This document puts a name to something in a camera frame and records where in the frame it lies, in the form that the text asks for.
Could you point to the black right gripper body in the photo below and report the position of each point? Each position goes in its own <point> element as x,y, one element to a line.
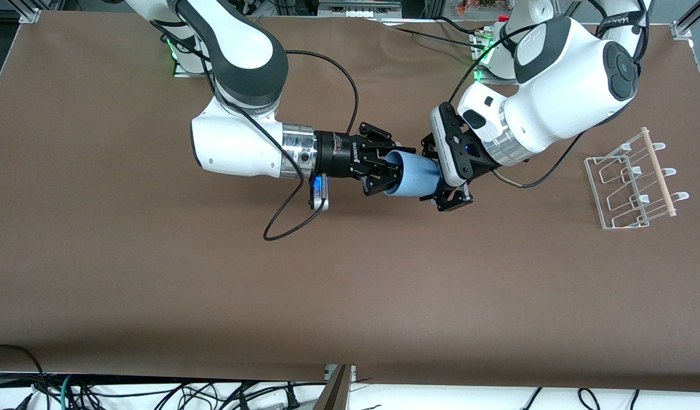
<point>337,155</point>

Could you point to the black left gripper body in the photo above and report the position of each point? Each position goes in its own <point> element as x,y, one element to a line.
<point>480,161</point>

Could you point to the light blue plastic cup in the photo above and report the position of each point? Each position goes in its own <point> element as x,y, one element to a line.
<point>415,176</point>

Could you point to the brown table cover sheet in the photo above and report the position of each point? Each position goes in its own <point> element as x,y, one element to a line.
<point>350,285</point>

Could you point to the white power strip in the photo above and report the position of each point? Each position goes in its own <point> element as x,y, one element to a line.
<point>358,8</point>

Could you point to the orange clutter items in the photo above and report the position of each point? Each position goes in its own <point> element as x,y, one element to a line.
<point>475,5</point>

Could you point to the black power plug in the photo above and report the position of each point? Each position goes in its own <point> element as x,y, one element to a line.
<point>293,398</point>

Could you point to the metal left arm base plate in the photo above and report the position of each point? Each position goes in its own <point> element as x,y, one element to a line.
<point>478,71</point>

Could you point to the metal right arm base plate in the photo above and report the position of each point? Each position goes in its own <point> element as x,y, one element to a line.
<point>182,71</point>

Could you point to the metal frame post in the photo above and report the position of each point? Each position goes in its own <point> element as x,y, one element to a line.
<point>338,393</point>

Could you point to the aluminium frame corner profile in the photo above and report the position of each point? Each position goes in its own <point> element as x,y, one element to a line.
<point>688,25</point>
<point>28,14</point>

